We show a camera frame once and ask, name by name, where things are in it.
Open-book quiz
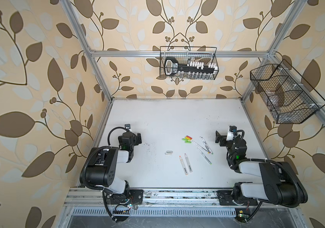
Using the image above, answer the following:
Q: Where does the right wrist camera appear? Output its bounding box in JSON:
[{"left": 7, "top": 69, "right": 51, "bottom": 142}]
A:
[{"left": 226, "top": 125, "right": 237, "bottom": 141}]

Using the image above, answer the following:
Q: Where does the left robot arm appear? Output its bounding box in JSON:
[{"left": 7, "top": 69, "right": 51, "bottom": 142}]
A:
[{"left": 80, "top": 126, "right": 142, "bottom": 198}]

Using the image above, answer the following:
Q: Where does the white marker pink tip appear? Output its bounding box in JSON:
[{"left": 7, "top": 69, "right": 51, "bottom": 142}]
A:
[{"left": 184, "top": 154, "right": 193, "bottom": 173}]

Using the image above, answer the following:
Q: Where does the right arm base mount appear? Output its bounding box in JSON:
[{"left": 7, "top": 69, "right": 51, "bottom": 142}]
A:
[{"left": 216, "top": 190, "right": 258, "bottom": 207}]

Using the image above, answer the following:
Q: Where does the black white tool in basket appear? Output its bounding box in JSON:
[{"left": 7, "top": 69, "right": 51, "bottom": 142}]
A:
[{"left": 160, "top": 57, "right": 219, "bottom": 77}]

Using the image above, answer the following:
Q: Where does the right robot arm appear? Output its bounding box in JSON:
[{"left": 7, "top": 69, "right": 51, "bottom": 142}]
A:
[{"left": 215, "top": 126, "right": 308, "bottom": 208}]

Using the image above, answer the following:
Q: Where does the side wire basket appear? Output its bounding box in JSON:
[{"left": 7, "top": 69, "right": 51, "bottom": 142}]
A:
[{"left": 250, "top": 59, "right": 325, "bottom": 124}]

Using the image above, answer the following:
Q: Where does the back wire basket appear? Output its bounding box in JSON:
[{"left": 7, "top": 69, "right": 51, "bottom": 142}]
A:
[{"left": 159, "top": 46, "right": 219, "bottom": 81}]

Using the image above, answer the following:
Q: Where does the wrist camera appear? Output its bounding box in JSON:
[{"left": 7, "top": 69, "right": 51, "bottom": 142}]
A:
[
  {"left": 124, "top": 124, "right": 131, "bottom": 131},
  {"left": 226, "top": 125, "right": 237, "bottom": 141}
]

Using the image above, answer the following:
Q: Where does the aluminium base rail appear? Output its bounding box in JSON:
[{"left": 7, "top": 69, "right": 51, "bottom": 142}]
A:
[{"left": 62, "top": 187, "right": 300, "bottom": 208}]

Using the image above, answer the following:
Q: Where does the white marker orange tip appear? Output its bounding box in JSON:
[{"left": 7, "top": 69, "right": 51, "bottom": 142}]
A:
[{"left": 179, "top": 156, "right": 188, "bottom": 175}]

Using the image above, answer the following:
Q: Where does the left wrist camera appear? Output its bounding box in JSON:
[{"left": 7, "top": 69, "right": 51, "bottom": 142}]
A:
[{"left": 124, "top": 124, "right": 131, "bottom": 131}]

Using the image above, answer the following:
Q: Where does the aluminium cage frame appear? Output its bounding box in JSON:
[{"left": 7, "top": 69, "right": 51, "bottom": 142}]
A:
[{"left": 59, "top": 0, "right": 325, "bottom": 228}]

